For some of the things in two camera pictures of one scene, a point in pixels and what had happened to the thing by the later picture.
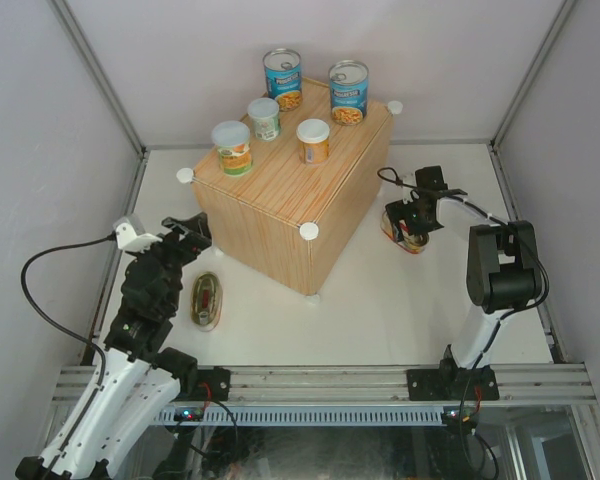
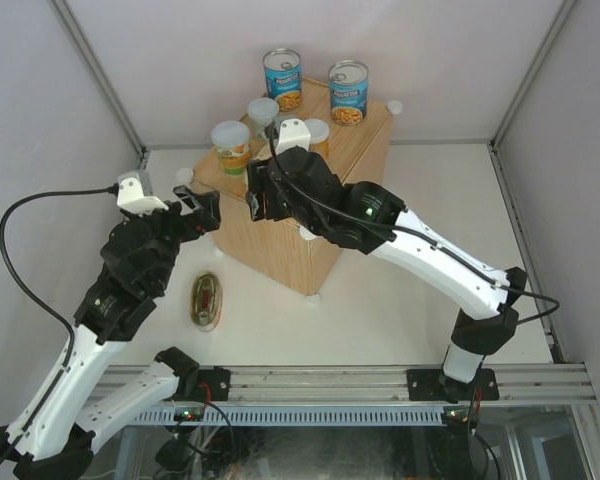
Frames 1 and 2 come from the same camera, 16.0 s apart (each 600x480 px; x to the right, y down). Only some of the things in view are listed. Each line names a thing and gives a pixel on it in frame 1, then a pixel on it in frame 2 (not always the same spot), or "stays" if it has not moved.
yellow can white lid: x=232 y=140 stays
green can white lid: x=264 y=116 stays
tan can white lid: x=313 y=136 stays
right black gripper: x=400 y=210 -> x=260 y=194
